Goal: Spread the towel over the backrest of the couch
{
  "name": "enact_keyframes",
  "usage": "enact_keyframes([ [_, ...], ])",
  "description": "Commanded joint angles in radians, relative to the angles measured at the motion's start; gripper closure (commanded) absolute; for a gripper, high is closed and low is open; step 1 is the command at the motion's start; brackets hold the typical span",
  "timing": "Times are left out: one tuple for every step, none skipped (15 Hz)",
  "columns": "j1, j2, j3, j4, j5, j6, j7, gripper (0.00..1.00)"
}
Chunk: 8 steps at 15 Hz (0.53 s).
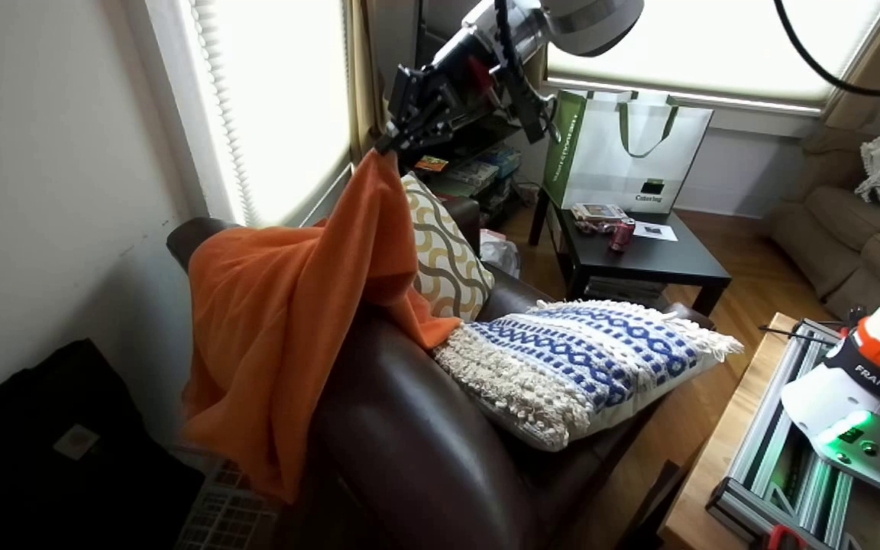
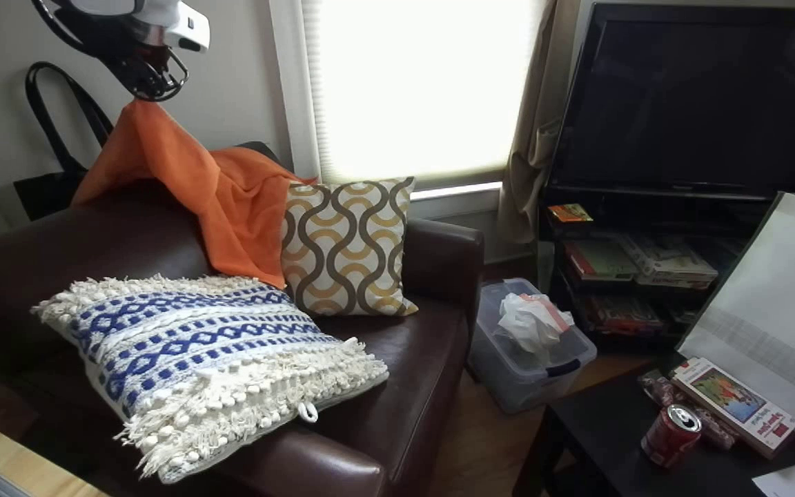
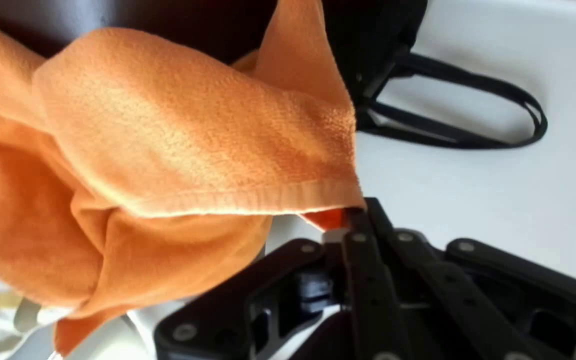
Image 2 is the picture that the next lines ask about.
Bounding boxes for boxed book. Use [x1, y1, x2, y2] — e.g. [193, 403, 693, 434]
[669, 356, 795, 460]

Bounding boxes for white paper sheet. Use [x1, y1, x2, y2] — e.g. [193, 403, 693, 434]
[751, 463, 795, 497]

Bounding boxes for window with blind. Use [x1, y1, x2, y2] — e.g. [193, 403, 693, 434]
[269, 0, 558, 202]

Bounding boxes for orange towel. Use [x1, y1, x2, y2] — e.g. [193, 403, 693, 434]
[71, 99, 317, 290]

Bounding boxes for small orange box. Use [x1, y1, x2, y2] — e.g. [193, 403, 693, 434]
[547, 203, 594, 224]

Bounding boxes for wavy patterned pillow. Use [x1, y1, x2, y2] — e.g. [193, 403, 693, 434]
[279, 177, 420, 319]

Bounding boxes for beige curtain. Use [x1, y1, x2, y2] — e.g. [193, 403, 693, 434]
[495, 0, 582, 246]

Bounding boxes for brown leather couch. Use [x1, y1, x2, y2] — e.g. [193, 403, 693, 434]
[0, 142, 487, 497]

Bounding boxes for black tote bag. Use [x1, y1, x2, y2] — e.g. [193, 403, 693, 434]
[12, 61, 116, 222]

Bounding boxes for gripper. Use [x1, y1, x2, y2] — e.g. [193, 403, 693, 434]
[96, 18, 190, 103]

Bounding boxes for black television stand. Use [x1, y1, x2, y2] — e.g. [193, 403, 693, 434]
[537, 185, 788, 354]

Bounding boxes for clear plastic storage bin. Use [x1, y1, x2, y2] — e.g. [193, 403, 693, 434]
[467, 277, 598, 416]

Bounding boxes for white shopping bag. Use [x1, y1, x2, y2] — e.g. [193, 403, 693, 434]
[676, 177, 795, 461]

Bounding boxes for stack of red boxes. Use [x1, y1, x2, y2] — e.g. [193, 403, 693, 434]
[586, 295, 665, 337]

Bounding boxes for blue and white fringed pillow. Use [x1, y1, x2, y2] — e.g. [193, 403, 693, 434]
[30, 273, 391, 485]

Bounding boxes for red soda can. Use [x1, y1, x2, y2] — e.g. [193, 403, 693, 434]
[640, 404, 703, 471]

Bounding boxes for stack of game boxes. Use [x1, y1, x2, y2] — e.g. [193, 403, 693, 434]
[562, 233, 720, 291]

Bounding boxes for crumpled white plastic bag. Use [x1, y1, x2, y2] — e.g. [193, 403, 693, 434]
[493, 292, 576, 361]

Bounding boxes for black television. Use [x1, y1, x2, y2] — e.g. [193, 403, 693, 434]
[549, 2, 795, 202]

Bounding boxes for black side table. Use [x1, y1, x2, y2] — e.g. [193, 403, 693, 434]
[513, 351, 795, 497]

